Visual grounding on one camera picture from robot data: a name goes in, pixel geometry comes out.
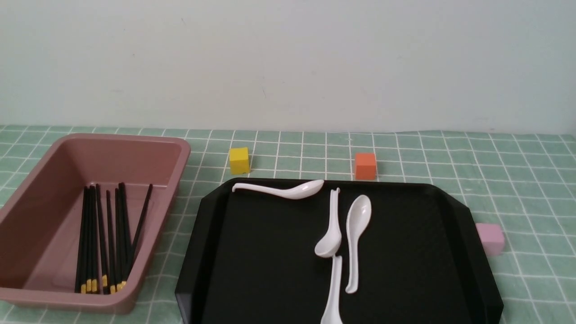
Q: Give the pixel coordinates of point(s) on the black chopstick gold band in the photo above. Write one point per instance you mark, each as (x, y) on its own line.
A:
(136, 239)
(102, 242)

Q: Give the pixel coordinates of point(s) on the white ceramic soup spoon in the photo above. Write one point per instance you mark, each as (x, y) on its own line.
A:
(358, 218)
(331, 314)
(330, 243)
(301, 191)

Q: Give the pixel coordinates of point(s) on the yellow cube block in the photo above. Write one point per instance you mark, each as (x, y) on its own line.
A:
(239, 161)

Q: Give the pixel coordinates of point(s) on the orange cube block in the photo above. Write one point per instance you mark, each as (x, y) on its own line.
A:
(365, 166)

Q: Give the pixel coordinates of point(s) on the black plastic tray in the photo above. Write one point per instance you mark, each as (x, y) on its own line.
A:
(409, 253)

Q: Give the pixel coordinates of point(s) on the pink cube block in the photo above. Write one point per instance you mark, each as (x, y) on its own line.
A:
(492, 238)

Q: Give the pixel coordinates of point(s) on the green checkered tablecloth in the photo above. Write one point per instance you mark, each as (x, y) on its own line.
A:
(524, 183)

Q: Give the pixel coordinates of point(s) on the pink plastic bin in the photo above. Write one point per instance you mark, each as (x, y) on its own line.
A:
(40, 222)

